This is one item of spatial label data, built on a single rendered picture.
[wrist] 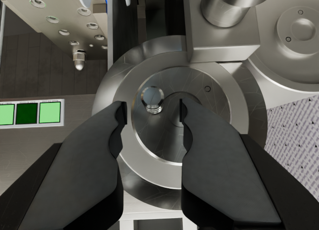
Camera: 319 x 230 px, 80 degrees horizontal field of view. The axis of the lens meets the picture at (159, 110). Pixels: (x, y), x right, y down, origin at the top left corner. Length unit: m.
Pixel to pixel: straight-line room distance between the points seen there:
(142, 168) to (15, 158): 0.49
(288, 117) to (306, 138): 0.04
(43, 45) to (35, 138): 2.06
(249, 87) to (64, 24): 0.38
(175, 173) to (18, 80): 2.52
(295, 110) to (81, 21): 0.40
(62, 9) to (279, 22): 0.34
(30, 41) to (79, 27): 2.26
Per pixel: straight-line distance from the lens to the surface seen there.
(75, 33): 0.49
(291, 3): 0.25
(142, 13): 0.63
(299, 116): 0.33
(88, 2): 0.22
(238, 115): 0.17
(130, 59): 0.18
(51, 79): 2.37
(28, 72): 2.58
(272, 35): 0.22
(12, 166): 0.62
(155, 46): 0.18
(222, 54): 0.16
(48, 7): 0.43
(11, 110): 0.63
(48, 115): 0.57
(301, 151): 0.33
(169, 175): 0.16
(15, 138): 0.62
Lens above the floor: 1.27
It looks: 9 degrees down
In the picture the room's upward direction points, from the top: 177 degrees clockwise
